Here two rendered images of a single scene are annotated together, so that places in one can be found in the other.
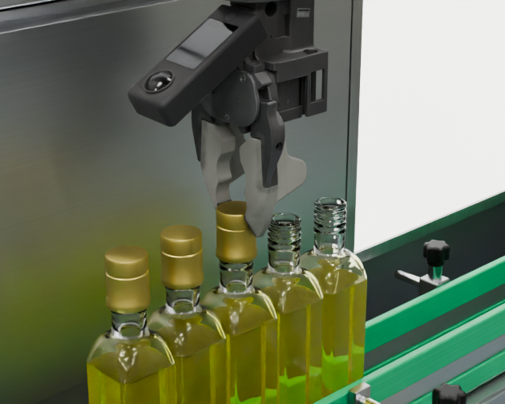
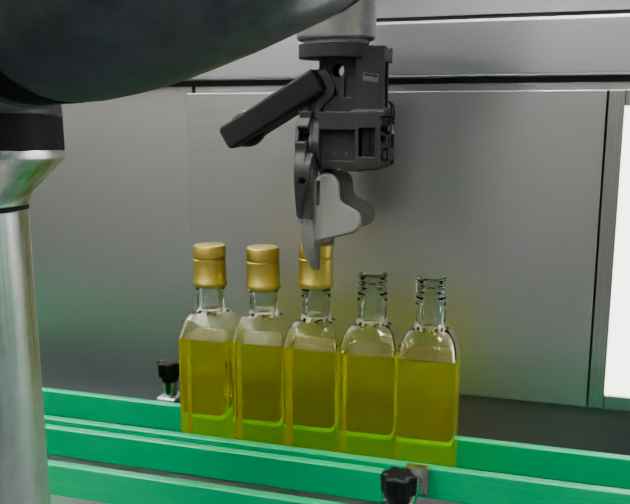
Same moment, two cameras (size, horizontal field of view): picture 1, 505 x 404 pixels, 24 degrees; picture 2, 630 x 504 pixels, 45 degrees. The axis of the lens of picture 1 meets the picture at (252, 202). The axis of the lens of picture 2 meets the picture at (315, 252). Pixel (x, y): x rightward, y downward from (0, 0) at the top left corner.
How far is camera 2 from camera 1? 86 cm
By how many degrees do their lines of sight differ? 58
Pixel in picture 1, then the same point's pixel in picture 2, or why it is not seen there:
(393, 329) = (571, 470)
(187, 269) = (251, 274)
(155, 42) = not seen: hidden behind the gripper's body
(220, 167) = not seen: hidden behind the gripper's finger
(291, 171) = (340, 216)
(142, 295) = (204, 276)
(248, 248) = (309, 277)
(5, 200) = (225, 212)
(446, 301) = not seen: outside the picture
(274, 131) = (297, 166)
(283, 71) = (325, 120)
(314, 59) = (362, 116)
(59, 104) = (271, 153)
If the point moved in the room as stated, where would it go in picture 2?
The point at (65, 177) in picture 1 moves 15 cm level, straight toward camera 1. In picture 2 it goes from (273, 209) to (159, 221)
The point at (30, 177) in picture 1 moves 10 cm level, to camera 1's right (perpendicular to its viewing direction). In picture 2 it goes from (245, 201) to (285, 210)
